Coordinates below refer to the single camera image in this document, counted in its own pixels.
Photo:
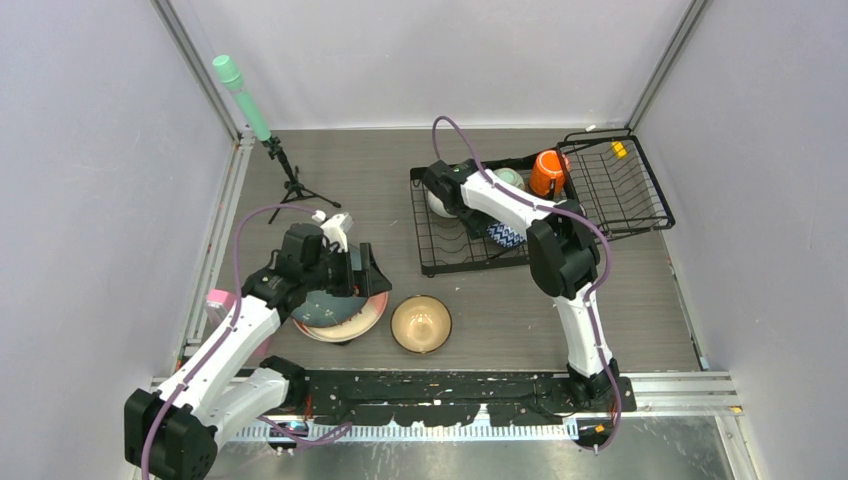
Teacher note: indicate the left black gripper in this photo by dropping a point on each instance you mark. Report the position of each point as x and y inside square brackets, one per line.
[347, 286]

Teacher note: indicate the cream bowl red rim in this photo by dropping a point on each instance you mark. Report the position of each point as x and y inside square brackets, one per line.
[437, 206]

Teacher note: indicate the pink cream plate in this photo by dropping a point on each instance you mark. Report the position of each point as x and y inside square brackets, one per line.
[352, 328]

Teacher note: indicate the light green bowl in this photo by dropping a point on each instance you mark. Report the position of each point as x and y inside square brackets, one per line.
[511, 177]

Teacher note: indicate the black wire dish rack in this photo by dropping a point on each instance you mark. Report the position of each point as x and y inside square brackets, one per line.
[444, 245]

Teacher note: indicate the blue floral plate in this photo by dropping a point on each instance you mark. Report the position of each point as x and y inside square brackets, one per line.
[322, 310]

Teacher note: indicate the brown speckled bowl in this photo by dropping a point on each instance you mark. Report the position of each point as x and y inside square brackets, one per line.
[421, 324]

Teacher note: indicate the blue white patterned bowl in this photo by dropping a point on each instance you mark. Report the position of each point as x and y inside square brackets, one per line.
[505, 236]

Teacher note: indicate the orange mug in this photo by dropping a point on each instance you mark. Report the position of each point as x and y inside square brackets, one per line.
[549, 173]

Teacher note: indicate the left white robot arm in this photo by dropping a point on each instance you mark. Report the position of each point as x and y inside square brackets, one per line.
[176, 430]

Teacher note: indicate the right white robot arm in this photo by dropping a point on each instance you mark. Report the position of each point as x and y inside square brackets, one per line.
[564, 250]

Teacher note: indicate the pink box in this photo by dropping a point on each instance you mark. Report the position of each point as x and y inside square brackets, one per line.
[217, 306]

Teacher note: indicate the yellow block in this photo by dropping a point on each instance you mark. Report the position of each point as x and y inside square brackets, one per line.
[619, 149]

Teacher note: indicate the green microphone on tripod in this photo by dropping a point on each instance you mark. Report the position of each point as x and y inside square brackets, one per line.
[231, 78]

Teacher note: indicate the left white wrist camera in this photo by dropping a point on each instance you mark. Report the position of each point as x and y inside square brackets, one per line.
[334, 228]

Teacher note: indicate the black wire rack side tray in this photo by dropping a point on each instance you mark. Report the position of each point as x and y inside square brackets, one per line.
[625, 192]

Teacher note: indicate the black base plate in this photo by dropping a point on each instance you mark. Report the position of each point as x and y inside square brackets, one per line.
[448, 398]

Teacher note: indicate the aluminium frame rail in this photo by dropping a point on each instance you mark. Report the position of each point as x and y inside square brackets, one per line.
[657, 395]

